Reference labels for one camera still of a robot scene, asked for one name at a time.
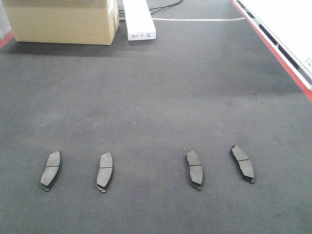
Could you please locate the white long carton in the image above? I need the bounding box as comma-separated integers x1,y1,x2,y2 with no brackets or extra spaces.
123,0,156,41

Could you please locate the cardboard box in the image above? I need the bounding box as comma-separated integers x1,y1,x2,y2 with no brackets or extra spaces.
2,0,119,45

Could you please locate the white machine side panel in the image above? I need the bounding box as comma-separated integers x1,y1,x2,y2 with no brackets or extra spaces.
240,0,312,90

